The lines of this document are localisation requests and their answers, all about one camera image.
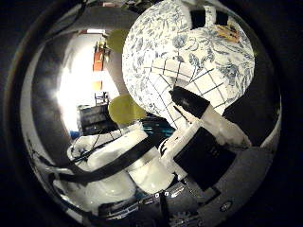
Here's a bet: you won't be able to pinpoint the orange hanging sign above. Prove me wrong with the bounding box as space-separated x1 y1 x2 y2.
92 50 105 92

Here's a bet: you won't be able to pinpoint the yellow-green chair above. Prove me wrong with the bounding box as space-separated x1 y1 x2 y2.
108 94 147 126
107 28 130 54

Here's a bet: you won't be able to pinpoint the white cloth black grid lines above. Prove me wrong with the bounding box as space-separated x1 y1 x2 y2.
142 57 231 129

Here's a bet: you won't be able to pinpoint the blue floral white tablecloth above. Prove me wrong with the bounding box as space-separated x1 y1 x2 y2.
121 0 256 127

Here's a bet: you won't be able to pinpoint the black cable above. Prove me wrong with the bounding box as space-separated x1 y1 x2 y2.
57 137 159 184

